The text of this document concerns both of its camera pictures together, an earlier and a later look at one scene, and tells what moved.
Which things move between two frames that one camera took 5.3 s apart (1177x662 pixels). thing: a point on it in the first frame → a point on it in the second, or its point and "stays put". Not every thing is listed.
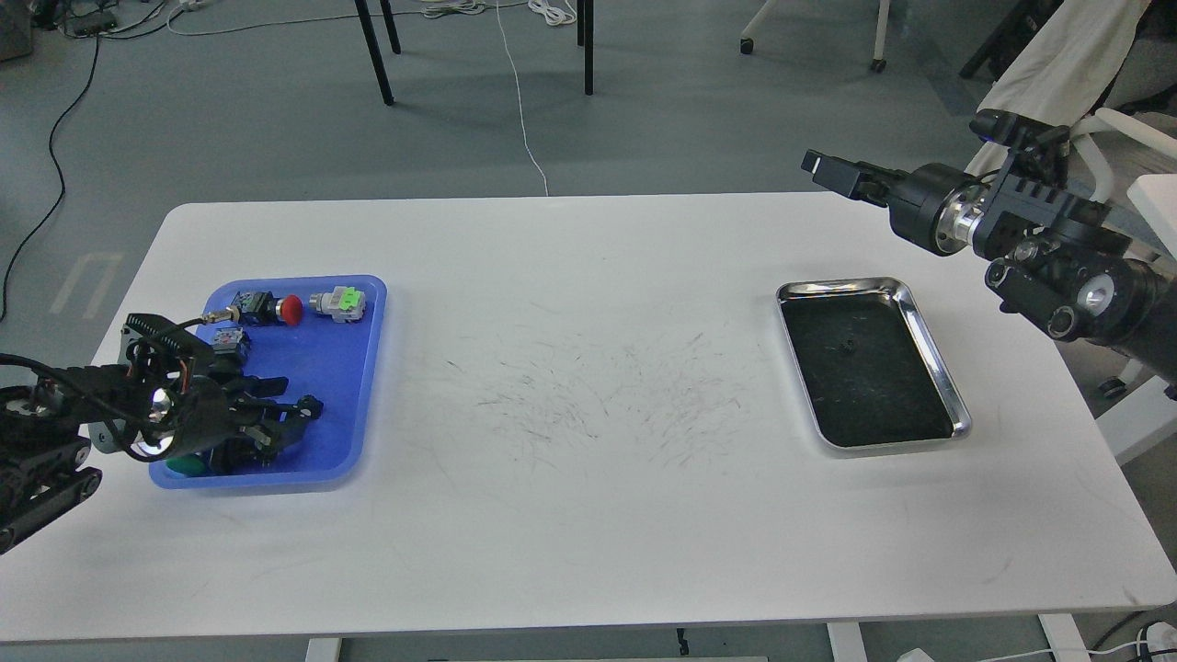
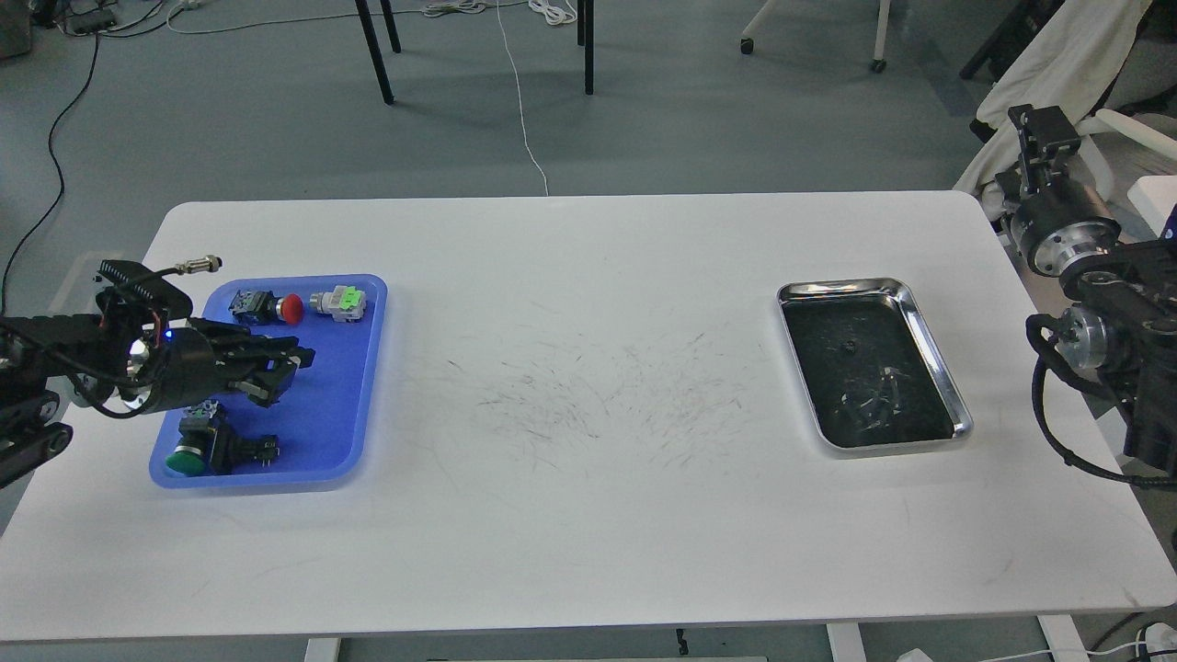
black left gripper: x=187 y=416 → x=196 y=364
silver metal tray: x=870 y=376 stays put
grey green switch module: x=345 y=304 stays put
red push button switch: x=262 y=308 stays put
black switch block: x=235 y=454 stays put
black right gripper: x=939 y=211 → x=1057 y=223
